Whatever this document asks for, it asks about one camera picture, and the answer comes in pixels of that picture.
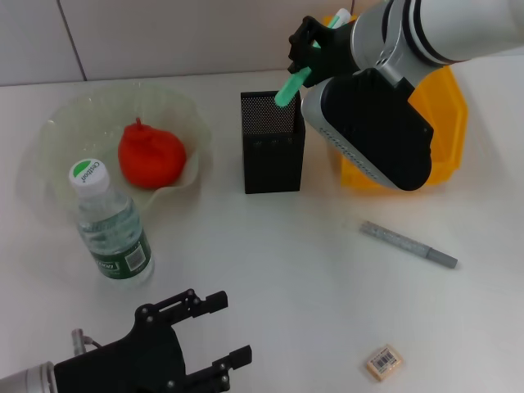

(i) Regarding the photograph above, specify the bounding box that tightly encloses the black mesh pen holder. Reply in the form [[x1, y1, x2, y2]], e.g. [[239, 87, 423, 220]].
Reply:
[[240, 90, 307, 194]]

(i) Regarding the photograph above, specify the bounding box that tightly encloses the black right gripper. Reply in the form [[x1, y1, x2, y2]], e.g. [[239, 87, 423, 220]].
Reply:
[[287, 16, 364, 89]]

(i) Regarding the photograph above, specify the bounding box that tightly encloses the mint green utility knife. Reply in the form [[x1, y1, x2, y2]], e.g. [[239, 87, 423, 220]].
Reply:
[[273, 8, 352, 108]]

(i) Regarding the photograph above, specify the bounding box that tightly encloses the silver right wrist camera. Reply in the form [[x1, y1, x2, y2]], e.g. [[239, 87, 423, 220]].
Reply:
[[300, 67, 435, 192]]

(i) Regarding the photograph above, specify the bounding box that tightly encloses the yellow plastic storage bin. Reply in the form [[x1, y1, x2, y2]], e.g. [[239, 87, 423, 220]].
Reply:
[[323, 15, 469, 190]]

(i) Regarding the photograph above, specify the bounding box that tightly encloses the orange-red toy orange fruit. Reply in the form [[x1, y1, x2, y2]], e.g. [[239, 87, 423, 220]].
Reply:
[[117, 117, 188, 190]]

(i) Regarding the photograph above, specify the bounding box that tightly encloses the grey left gripper cable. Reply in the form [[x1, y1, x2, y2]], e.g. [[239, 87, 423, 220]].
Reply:
[[71, 328, 102, 354]]

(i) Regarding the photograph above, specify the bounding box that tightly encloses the wavy clear glass fruit plate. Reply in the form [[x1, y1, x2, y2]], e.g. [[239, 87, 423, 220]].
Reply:
[[38, 84, 213, 222]]

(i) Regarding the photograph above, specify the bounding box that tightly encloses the clear green-label water bottle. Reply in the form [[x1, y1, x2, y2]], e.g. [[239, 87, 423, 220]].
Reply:
[[67, 158, 156, 287]]

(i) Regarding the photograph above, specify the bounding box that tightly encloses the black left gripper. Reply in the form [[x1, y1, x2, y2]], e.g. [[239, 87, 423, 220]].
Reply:
[[52, 288, 253, 393]]

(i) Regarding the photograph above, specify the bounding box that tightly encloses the grey glitter pen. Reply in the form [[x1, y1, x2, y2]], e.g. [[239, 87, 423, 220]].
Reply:
[[359, 219, 459, 270]]

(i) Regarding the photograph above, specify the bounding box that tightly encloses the beige eraser with barcode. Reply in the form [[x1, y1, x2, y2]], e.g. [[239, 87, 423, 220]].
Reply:
[[364, 343, 404, 384]]

